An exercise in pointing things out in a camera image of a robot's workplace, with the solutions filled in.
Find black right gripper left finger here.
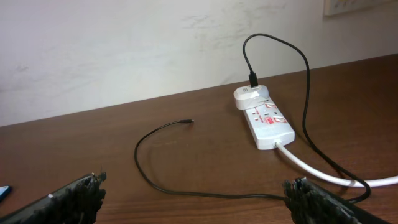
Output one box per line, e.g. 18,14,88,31
1,172,106,224

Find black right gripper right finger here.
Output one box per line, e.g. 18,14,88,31
282,178,389,224

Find blue Samsung smartphone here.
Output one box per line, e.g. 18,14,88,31
0,185,12,202

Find white power extension strip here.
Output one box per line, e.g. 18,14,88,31
243,98,295,150

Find black USB charging cable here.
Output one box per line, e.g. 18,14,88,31
134,33,371,204

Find white USB charger adapter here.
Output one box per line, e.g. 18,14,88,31
233,85,269,110

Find white power strip cord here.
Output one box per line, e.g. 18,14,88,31
274,141,398,188

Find white wall socket plate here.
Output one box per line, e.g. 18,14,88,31
323,0,395,16

